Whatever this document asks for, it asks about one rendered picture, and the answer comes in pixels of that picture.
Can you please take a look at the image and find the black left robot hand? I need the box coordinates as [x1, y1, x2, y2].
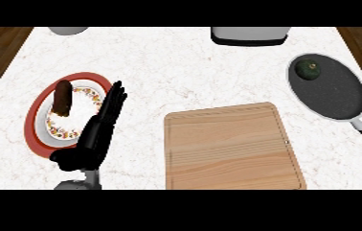
[49, 80, 129, 173]

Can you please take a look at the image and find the red round placemat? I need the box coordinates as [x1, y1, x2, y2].
[22, 71, 116, 159]

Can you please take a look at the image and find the brown sausage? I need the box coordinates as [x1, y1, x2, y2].
[51, 80, 76, 118]

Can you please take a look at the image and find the grey round bowl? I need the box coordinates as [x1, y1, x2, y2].
[48, 27, 90, 36]

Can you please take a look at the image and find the dark green squash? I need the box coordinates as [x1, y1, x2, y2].
[294, 58, 322, 81]

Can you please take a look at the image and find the wooden cutting board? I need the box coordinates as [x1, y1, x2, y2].
[163, 101, 309, 191]

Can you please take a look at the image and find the white and black appliance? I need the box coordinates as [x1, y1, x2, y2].
[210, 27, 293, 47]

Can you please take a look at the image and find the dark grey frying pan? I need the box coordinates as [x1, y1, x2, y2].
[285, 53, 362, 134]

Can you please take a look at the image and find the white floral plate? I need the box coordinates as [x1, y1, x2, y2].
[34, 80, 108, 148]

